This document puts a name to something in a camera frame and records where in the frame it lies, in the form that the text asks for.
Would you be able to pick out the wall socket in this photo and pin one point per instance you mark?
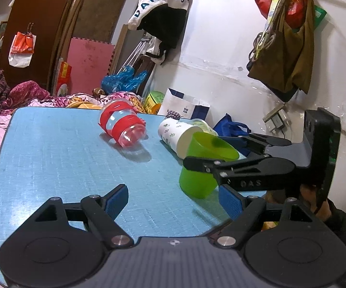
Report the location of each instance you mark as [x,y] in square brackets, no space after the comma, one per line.
[276,120]

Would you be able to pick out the pink foam mat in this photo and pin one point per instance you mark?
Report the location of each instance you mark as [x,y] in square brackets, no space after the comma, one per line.
[87,66]

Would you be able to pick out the person's right hand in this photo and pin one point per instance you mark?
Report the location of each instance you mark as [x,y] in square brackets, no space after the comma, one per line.
[308,194]

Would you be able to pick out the dark dotted pouch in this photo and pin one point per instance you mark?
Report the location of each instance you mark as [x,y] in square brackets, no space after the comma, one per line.
[173,115]

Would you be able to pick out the clear cup with red bands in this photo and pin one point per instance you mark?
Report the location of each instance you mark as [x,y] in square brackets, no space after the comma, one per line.
[124,123]

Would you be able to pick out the blue fabric bag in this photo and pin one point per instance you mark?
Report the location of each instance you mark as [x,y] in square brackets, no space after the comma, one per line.
[230,126]

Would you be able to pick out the brown wooden board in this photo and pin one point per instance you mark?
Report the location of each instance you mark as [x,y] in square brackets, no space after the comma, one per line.
[104,9]

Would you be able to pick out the white leaf-patterned cup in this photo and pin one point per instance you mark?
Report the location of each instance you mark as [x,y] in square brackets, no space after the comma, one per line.
[170,132]

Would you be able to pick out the red plastic bag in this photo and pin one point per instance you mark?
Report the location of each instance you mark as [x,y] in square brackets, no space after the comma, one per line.
[294,9]
[266,1]

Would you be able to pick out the green box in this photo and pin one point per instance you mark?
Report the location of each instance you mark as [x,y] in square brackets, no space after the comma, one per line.
[155,99]

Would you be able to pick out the metal crutch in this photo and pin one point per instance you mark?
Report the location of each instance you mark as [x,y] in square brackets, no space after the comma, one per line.
[134,54]

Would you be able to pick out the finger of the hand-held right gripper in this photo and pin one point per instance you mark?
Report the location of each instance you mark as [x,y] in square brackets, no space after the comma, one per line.
[251,168]
[263,140]

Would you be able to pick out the green bag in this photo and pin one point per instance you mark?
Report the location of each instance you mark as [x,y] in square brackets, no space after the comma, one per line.
[320,15]

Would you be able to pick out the blue plastic bag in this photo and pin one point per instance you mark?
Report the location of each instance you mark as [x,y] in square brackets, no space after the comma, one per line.
[122,81]

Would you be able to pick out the person's right forearm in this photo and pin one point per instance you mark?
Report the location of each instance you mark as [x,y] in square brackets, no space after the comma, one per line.
[342,223]

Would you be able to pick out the red and yellow packet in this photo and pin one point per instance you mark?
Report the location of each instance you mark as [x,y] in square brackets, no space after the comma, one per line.
[63,79]

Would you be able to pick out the clear cup with green print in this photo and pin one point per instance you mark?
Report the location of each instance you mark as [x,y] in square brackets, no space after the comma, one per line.
[205,124]

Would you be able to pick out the white and blue paper bag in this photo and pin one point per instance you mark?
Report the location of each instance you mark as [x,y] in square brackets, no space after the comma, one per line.
[177,101]

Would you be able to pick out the brown tote bag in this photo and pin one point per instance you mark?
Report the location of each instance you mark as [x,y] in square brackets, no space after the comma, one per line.
[284,57]

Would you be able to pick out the green plastic cup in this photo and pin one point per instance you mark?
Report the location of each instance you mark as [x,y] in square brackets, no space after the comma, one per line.
[197,180]

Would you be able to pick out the orange and white plastic bag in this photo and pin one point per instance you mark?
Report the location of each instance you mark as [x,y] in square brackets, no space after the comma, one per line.
[21,49]

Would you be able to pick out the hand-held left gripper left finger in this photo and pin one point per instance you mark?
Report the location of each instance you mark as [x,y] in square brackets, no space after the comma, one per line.
[116,202]

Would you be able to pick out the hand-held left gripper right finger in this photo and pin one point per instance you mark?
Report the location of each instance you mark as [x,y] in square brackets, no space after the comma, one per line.
[229,201]

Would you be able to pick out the black garment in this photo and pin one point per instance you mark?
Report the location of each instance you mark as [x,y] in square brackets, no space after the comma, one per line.
[164,27]

